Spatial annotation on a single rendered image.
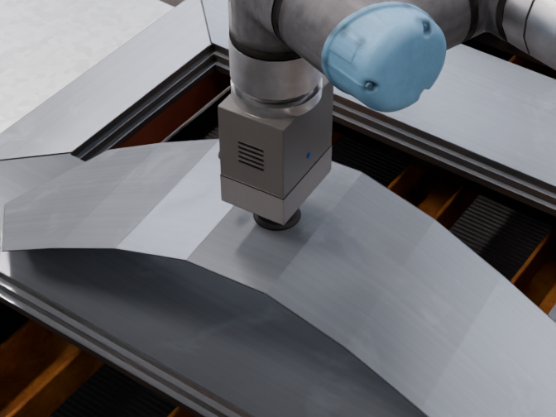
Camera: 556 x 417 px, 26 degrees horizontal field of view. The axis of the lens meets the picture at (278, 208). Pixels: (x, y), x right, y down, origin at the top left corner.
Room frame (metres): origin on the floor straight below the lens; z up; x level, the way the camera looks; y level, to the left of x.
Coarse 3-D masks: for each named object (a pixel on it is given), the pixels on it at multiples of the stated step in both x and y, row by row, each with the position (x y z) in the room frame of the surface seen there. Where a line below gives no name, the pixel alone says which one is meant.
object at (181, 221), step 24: (216, 144) 0.92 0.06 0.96; (192, 168) 0.88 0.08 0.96; (216, 168) 0.87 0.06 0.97; (192, 192) 0.84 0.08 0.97; (216, 192) 0.83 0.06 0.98; (168, 216) 0.81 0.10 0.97; (192, 216) 0.80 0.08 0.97; (216, 216) 0.79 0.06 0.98; (144, 240) 0.78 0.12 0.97; (168, 240) 0.77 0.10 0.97; (192, 240) 0.76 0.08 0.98
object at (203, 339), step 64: (192, 64) 1.23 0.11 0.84; (128, 128) 1.11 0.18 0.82; (384, 128) 1.11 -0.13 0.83; (0, 192) 0.98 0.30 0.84; (512, 192) 1.00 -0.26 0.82; (0, 256) 0.88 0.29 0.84; (64, 256) 0.88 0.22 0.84; (128, 256) 0.88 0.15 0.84; (64, 320) 0.80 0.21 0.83; (128, 320) 0.79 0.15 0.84; (192, 320) 0.79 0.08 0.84; (256, 320) 0.79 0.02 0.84; (192, 384) 0.72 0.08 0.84; (256, 384) 0.71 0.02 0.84; (320, 384) 0.71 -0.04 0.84; (384, 384) 0.71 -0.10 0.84
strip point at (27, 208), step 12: (96, 156) 0.99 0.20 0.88; (84, 168) 0.97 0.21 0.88; (60, 180) 0.97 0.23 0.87; (72, 180) 0.95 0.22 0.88; (36, 192) 0.96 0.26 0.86; (48, 192) 0.95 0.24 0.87; (60, 192) 0.93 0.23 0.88; (12, 204) 0.95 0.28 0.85; (24, 204) 0.94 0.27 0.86; (36, 204) 0.93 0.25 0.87; (48, 204) 0.91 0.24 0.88; (12, 216) 0.92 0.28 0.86; (24, 216) 0.91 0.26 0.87; (36, 216) 0.90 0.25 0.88; (12, 228) 0.89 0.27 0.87; (24, 228) 0.88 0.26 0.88; (12, 240) 0.86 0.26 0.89
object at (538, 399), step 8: (552, 360) 0.71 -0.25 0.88; (552, 368) 0.70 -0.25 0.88; (544, 376) 0.69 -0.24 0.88; (552, 376) 0.69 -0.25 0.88; (544, 384) 0.68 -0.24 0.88; (552, 384) 0.69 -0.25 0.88; (536, 392) 0.67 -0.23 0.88; (544, 392) 0.68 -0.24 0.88; (552, 392) 0.68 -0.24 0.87; (536, 400) 0.66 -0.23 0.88; (544, 400) 0.67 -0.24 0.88; (552, 400) 0.67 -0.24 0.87; (528, 408) 0.65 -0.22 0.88; (536, 408) 0.66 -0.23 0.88; (544, 408) 0.66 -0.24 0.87; (552, 408) 0.66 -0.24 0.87; (528, 416) 0.65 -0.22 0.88; (536, 416) 0.65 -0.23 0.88; (544, 416) 0.65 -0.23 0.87; (552, 416) 0.66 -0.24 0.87
